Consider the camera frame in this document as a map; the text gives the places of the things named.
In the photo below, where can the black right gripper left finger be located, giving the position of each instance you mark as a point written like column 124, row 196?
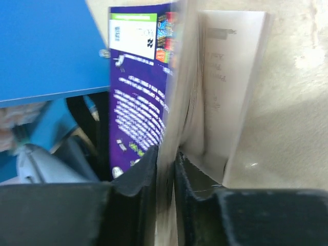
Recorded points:
column 121, row 212

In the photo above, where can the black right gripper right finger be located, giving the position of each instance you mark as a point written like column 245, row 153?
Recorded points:
column 211, row 214

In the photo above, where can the purple cover book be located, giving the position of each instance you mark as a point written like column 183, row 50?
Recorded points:
column 181, row 78

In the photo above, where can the blue shelf unit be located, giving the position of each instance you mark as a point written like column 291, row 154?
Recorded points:
column 54, row 83

